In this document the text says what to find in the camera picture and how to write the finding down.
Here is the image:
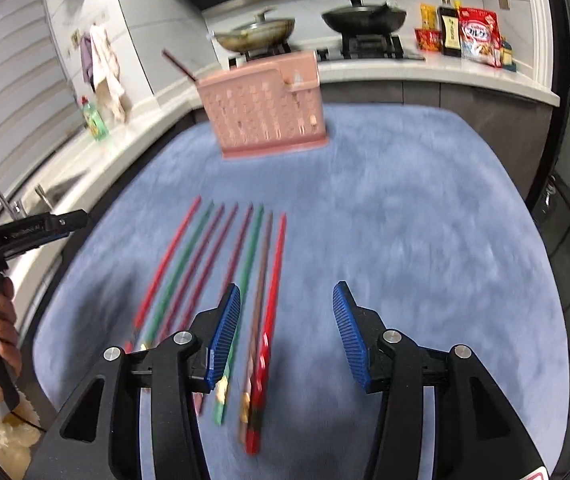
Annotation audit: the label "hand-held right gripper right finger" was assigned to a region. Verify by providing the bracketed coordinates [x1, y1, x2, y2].
[332, 281, 548, 480]

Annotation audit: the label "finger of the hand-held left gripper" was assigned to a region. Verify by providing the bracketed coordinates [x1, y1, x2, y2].
[0, 211, 90, 261]

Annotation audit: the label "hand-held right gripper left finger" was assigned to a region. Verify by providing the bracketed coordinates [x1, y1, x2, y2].
[25, 282, 243, 480]

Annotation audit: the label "brown chopstick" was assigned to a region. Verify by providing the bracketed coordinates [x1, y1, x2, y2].
[237, 211, 274, 443]

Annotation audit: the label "red chopstick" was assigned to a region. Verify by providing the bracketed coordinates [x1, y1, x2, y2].
[245, 213, 287, 456]

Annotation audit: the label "green chopstick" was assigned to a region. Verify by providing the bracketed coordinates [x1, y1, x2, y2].
[139, 201, 215, 352]
[213, 204, 266, 426]

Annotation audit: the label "chopsticks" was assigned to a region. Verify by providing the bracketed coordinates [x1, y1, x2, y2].
[124, 197, 202, 355]

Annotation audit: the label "dark maroon chopstick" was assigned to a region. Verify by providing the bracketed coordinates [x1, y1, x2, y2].
[162, 50, 199, 83]

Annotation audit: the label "pink perforated utensil holder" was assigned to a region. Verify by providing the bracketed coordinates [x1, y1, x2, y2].
[196, 51, 332, 161]

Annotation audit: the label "steel sink faucet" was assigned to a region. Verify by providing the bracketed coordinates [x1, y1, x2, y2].
[0, 175, 26, 218]

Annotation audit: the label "white window blinds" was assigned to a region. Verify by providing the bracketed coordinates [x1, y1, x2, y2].
[0, 0, 73, 211]

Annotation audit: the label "green dish soap bottle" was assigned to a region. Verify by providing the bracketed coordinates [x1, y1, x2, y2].
[81, 96, 110, 141]

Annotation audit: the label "blue plush mat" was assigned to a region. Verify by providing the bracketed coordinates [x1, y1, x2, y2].
[32, 104, 570, 480]

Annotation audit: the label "purple hanging cloth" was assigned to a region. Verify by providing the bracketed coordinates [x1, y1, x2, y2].
[80, 31, 96, 92]

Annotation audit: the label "cream hanging towel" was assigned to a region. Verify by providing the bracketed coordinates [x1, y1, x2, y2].
[89, 24, 130, 123]

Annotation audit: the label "black gas stove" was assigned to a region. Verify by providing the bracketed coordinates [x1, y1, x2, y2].
[225, 35, 426, 68]

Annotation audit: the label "beige wok with glass lid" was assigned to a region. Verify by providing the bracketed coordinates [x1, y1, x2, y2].
[213, 7, 296, 54]

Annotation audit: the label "red snack packet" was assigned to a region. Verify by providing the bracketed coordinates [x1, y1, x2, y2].
[415, 27, 443, 52]

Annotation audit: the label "black wok with lid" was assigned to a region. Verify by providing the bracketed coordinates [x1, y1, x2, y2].
[321, 0, 408, 35]

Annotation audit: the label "dark soy sauce bottle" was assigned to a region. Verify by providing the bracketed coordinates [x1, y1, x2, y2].
[437, 5, 463, 57]

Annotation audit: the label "small blue yellow box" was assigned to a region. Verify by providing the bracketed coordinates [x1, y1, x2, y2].
[500, 40, 518, 72]

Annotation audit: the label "red cereal bag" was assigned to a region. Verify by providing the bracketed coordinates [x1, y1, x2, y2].
[457, 7, 503, 68]

